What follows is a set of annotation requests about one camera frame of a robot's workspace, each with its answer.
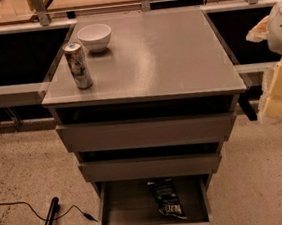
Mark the tall patterned drink can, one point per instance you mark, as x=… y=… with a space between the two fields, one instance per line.
x=77 y=65

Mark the metal frame railing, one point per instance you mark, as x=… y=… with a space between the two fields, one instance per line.
x=18 y=93

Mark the blue chip bag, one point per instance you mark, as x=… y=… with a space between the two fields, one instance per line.
x=166 y=197

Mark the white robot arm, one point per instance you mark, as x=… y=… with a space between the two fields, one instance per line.
x=270 y=29

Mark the grey open bottom drawer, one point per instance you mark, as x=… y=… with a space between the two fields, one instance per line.
x=130 y=202

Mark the grey middle drawer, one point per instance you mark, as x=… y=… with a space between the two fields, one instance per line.
x=131 y=169

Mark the grey top drawer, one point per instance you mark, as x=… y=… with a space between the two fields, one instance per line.
x=182 y=130

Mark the black pole on floor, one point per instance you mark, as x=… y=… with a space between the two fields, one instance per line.
x=53 y=209

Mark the white ceramic bowl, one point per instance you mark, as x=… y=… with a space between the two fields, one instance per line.
x=95 y=37

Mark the grey drawer cabinet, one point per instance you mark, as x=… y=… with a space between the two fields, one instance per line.
x=154 y=92

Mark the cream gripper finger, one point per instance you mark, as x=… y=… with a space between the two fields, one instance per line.
x=259 y=31
x=270 y=102

